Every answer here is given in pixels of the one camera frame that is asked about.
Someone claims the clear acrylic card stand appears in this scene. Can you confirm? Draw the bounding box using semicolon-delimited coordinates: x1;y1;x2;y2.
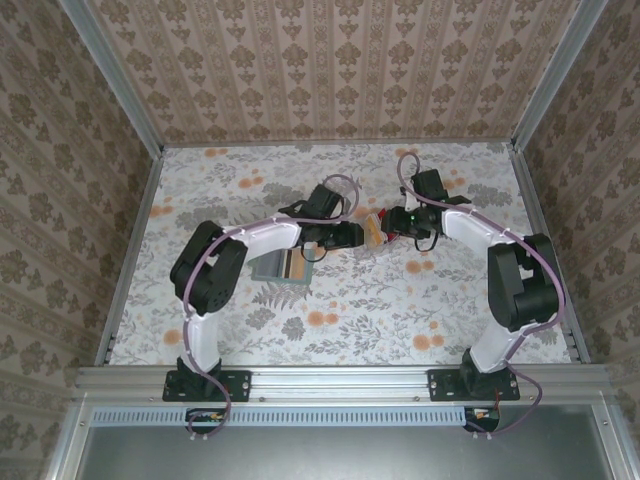
360;213;401;254

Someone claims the plain orange card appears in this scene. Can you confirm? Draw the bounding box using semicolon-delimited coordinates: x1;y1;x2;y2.
285;251;309;279

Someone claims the green leather card holder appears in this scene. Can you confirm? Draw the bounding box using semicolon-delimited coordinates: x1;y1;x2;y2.
249;248;317;288

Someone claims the wide aluminium extrusion beam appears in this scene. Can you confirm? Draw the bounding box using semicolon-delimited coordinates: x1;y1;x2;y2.
74;364;615;404

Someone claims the grey sheet metal panel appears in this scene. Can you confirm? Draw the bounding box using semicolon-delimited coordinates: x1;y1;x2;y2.
74;424;616;480

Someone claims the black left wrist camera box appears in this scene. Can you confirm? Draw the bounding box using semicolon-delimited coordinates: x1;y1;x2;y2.
304;183;347;217

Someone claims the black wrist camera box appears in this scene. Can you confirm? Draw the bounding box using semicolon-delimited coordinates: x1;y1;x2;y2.
304;183;347;217
410;168;450;202

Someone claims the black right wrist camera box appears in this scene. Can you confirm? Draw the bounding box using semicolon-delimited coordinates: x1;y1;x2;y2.
410;168;450;202

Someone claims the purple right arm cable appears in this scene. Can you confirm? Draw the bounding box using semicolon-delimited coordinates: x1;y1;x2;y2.
396;151;567;441

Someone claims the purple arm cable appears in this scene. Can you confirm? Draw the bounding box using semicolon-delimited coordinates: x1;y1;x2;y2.
396;151;567;441
182;173;362;441

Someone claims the thin aluminium frame rail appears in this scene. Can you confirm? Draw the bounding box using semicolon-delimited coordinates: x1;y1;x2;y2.
160;141;519;150

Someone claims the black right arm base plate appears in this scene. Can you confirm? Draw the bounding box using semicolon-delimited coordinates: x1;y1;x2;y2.
427;368;521;403

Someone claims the grey slotted cable duct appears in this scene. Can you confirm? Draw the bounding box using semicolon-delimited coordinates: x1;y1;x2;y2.
92;405;506;427

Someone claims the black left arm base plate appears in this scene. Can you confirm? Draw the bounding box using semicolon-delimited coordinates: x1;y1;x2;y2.
162;368;252;404

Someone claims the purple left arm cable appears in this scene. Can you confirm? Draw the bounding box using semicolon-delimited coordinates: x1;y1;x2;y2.
182;173;362;441

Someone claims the aluminium frame post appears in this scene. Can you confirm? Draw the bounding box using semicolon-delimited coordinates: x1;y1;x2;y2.
62;0;166;154
512;0;609;151

